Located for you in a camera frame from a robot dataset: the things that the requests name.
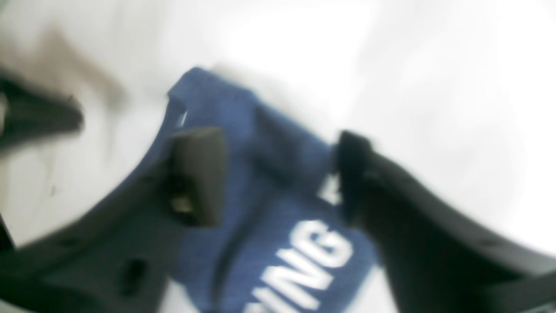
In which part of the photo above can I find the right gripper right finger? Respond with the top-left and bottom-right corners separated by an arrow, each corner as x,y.
336,131 -> 556,313

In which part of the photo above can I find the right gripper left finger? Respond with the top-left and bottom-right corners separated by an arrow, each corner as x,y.
0,127 -> 228,313

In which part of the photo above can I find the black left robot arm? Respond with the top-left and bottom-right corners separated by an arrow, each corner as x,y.
0,73 -> 85,153

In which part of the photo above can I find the dark blue T-shirt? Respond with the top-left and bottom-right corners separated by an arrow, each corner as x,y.
126,67 -> 377,313

